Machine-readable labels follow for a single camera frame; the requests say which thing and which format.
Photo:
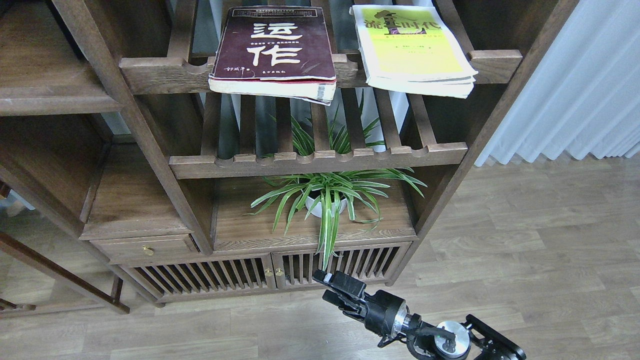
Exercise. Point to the brass drawer knob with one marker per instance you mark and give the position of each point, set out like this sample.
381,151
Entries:
147,250

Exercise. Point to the dark red book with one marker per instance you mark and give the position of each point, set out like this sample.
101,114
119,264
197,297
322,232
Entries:
280,51

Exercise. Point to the white plant pot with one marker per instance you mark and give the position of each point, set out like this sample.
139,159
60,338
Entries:
315,204

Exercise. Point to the white curtain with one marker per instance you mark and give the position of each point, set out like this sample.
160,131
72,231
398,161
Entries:
584,97

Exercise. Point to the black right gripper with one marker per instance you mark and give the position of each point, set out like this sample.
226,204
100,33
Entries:
382,313

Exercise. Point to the green spider plant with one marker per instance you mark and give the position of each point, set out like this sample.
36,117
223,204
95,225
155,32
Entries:
328,194

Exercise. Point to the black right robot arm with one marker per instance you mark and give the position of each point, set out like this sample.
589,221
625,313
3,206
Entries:
452,340

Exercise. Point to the yellow-green cover book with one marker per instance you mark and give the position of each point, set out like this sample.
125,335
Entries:
410,49

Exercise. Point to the dark wooden bookshelf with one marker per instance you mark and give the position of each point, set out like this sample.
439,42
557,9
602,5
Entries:
108,127

